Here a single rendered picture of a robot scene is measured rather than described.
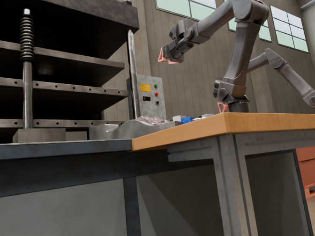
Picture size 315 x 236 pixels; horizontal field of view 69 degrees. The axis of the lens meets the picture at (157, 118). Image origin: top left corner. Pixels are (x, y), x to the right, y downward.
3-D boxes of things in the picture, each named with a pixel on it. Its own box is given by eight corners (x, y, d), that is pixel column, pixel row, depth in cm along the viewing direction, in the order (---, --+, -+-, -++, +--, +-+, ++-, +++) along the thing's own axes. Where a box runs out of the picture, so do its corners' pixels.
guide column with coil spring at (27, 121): (35, 222, 127) (32, 10, 149) (24, 225, 124) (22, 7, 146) (33, 221, 131) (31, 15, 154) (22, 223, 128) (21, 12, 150)
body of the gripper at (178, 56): (162, 46, 107) (171, 38, 100) (180, 49, 112) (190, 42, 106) (164, 59, 105) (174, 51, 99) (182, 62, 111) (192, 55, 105)
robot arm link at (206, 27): (183, 29, 95) (245, -25, 69) (199, 33, 100) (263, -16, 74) (187, 57, 92) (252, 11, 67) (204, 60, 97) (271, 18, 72)
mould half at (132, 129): (206, 136, 105) (203, 112, 107) (176, 135, 84) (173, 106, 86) (127, 148, 134) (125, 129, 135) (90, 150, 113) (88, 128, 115)
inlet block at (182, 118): (209, 125, 88) (207, 111, 89) (204, 124, 84) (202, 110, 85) (180, 130, 96) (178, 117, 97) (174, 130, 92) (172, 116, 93)
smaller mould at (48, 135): (66, 147, 84) (65, 128, 85) (18, 150, 75) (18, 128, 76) (53, 151, 100) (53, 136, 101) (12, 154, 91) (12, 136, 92)
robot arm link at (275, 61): (224, 70, 140) (276, 43, 120) (231, 73, 146) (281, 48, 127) (230, 89, 136) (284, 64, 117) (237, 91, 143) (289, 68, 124)
